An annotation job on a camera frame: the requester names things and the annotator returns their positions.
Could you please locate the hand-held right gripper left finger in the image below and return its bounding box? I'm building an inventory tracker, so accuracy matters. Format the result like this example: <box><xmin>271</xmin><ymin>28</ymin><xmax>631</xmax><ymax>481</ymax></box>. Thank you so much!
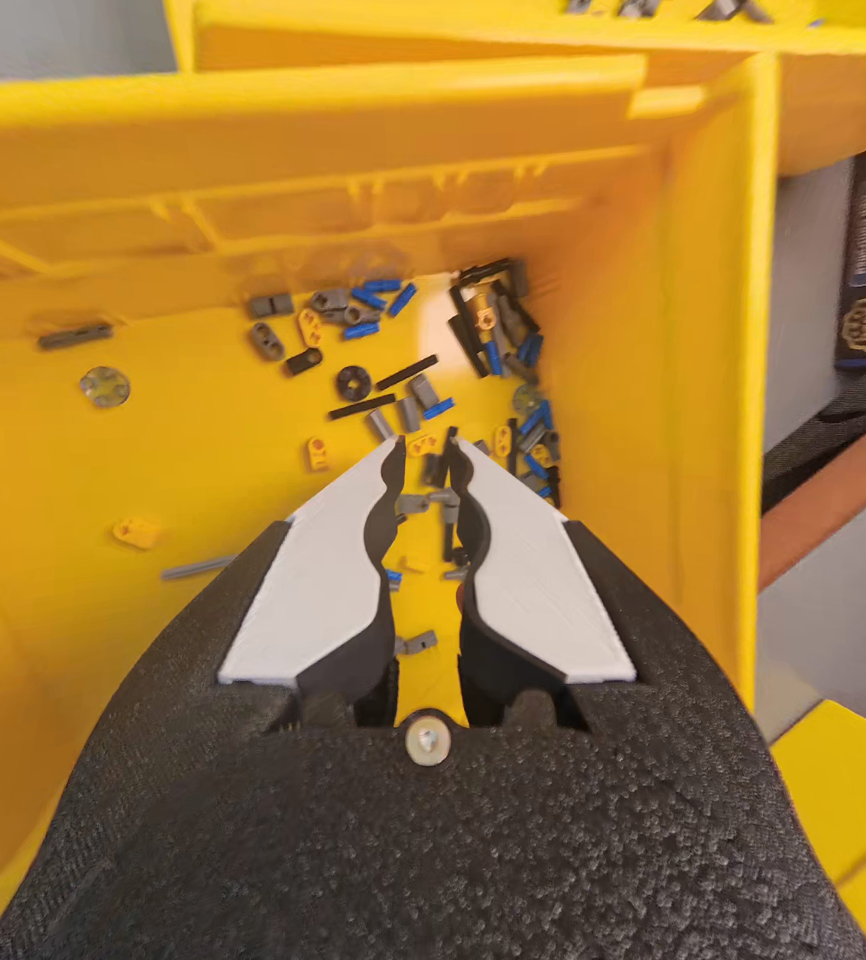
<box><xmin>215</xmin><ymin>435</ymin><xmax>409</xmax><ymax>727</ymax></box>

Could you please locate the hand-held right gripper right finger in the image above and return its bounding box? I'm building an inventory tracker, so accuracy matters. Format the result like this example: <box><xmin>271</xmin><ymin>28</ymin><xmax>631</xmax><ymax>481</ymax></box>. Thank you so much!
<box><xmin>446</xmin><ymin>436</ymin><xmax>639</xmax><ymax>729</ymax></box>

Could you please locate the pile of grey blue lego pieces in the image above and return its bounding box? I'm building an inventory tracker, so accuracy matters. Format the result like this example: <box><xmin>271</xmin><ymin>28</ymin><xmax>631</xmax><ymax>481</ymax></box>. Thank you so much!
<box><xmin>0</xmin><ymin>257</ymin><xmax>563</xmax><ymax>655</ymax></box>

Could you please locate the yellow plastic bin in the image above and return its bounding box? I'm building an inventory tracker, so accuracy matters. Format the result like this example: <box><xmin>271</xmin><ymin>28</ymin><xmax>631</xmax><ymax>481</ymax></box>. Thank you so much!
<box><xmin>163</xmin><ymin>0</ymin><xmax>866</xmax><ymax>175</ymax></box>
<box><xmin>0</xmin><ymin>52</ymin><xmax>782</xmax><ymax>960</ymax></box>
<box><xmin>770</xmin><ymin>697</ymin><xmax>866</xmax><ymax>960</ymax></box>

